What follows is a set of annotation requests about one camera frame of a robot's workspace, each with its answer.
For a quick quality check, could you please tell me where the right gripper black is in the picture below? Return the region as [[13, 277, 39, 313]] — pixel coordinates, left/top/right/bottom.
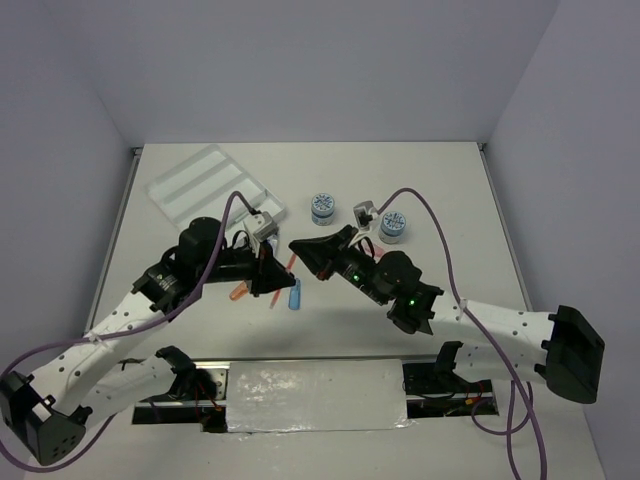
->
[[288, 226, 387, 306]]

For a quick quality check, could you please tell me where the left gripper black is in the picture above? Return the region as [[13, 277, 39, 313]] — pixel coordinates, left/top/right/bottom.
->
[[198, 232, 296, 295]]

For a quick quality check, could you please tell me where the orange thin pen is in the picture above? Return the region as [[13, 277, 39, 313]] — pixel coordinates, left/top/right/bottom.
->
[[268, 253, 299, 310]]

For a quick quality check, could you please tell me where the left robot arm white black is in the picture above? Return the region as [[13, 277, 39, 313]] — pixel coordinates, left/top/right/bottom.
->
[[1, 213, 295, 471]]

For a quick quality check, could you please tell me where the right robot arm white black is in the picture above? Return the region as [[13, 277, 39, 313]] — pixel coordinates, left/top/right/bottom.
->
[[289, 226, 605, 404]]

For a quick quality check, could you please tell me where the orange translucent cap case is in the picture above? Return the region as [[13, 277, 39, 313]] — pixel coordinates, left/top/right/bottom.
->
[[229, 282, 249, 302]]

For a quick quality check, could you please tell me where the blue translucent cap case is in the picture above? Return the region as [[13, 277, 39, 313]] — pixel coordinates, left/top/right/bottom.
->
[[288, 278, 301, 311]]

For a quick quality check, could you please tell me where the blue white round jar left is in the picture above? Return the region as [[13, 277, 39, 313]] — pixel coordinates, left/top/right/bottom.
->
[[310, 193, 335, 226]]

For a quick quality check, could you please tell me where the blue white round jar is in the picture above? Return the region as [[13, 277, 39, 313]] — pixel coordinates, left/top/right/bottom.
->
[[310, 193, 335, 226], [378, 211, 407, 244]]

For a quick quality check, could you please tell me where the pink translucent cap case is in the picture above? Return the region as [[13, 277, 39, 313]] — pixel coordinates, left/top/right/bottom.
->
[[365, 242, 386, 258]]

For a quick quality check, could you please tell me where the blue white round jar right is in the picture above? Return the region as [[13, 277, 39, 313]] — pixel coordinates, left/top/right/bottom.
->
[[378, 211, 407, 244]]

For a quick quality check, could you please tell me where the white compartment tray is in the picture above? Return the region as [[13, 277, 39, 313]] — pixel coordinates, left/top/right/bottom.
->
[[146, 144, 286, 231]]

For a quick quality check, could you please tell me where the silver foil covered panel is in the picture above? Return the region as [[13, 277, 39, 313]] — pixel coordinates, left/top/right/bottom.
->
[[226, 359, 409, 433]]

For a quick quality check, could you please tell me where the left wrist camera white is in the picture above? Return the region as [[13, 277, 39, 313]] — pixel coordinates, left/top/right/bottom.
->
[[243, 212, 279, 254]]

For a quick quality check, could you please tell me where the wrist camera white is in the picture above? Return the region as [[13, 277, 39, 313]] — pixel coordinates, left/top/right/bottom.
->
[[351, 200, 379, 244], [243, 212, 279, 254]]

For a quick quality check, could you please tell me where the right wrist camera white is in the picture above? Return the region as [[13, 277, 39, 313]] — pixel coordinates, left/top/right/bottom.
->
[[351, 200, 379, 244]]

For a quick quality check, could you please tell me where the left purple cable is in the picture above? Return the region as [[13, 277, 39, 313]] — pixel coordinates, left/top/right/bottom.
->
[[0, 191, 261, 474]]

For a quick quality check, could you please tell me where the purple cable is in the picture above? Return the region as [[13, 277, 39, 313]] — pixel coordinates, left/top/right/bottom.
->
[[0, 191, 261, 474], [377, 187, 549, 480]]

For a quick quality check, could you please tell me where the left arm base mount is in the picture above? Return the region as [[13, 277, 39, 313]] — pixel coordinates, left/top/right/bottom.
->
[[131, 360, 230, 434]]

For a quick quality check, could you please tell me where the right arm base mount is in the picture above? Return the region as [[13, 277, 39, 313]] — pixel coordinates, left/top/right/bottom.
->
[[402, 362, 498, 419]]

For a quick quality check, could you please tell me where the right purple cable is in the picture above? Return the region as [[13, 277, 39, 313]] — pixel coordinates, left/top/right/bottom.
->
[[377, 187, 549, 480]]

